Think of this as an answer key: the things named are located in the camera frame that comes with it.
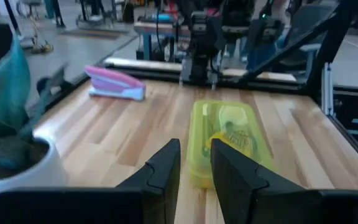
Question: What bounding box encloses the silver aluminium post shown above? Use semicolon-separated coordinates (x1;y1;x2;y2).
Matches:
321;62;336;116

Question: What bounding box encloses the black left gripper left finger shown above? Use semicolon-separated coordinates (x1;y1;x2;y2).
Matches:
0;138;181;224

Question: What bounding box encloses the translucent yellow-green pencil case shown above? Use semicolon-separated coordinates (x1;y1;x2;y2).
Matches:
186;99;275;190

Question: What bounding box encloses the pink and white stapler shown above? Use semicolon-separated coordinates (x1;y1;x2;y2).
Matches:
84;64;146;101

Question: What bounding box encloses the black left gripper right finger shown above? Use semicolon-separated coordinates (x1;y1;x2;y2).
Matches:
210;138;358;224

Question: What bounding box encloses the white plant pot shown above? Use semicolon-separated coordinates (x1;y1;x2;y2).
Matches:
0;135;70;224

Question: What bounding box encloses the green snake plant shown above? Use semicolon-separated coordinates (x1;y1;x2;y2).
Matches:
0;34;70;150

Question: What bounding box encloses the yellow Crayola crayon box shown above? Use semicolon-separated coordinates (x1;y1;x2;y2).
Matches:
203;105;259;159

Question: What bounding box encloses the black table frame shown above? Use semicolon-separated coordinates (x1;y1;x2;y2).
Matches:
35;0;358;175

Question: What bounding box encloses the blue-legged wooden table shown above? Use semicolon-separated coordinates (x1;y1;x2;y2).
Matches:
134;18;195;63

